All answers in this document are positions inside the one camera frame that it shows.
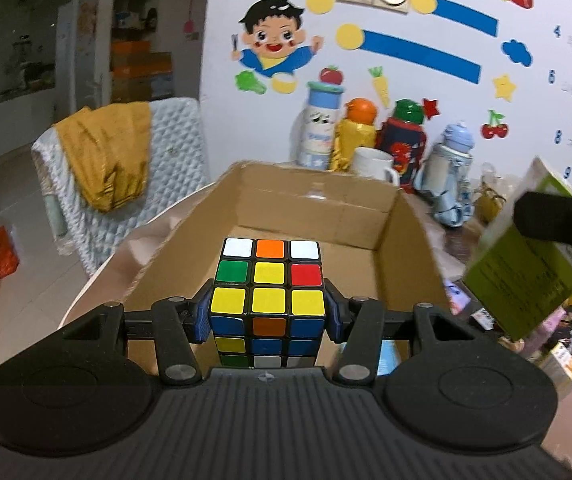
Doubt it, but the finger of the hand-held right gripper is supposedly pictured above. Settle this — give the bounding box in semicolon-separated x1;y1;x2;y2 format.
513;190;572;252

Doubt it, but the chair with quilted cover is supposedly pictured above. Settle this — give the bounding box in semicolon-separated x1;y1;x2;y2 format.
31;97;211;278

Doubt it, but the cartoon boy wall sticker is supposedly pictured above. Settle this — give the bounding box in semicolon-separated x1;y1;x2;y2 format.
231;0;325;77

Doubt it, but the blue stripe sticker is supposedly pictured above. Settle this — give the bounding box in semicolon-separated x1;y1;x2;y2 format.
363;30;481;83
433;0;499;36

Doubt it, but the panda print thermos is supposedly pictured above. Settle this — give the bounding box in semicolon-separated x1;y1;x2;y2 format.
296;81;345;170

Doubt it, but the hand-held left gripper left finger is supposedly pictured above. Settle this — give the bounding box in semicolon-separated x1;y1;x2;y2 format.
61;285;214;387

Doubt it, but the yellow cloth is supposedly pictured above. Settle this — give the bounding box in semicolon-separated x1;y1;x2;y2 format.
56;101;153;212

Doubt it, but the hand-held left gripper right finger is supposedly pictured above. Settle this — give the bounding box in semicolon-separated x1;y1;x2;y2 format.
323;284;471;387

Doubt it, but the navy bottle with green lid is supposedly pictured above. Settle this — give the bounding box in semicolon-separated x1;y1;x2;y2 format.
378;99;427;190

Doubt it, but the orange and yellow box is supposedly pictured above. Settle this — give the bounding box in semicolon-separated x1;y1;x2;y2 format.
540;342;572;386

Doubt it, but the yellow bottle with orange lid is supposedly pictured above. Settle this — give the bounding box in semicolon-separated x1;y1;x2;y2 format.
330;97;379;173

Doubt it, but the white mug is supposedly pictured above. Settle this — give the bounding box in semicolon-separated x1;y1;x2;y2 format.
350;147;401;188

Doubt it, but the cardboard box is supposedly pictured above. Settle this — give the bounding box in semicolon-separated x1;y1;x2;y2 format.
116;160;459;376

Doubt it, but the multicoloured puzzle cube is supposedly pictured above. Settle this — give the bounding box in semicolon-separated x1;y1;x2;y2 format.
208;237;327;368

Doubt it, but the green carton box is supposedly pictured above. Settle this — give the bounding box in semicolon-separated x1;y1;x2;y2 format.
466;156;572;342

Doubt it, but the blue cloud sticker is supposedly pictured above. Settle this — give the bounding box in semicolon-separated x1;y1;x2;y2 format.
502;40;534;67

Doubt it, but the stack of storage boxes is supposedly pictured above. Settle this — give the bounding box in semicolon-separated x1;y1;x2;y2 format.
111;40;174;106

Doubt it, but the light blue water bottle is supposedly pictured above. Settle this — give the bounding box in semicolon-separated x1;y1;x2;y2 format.
413;122;475;228

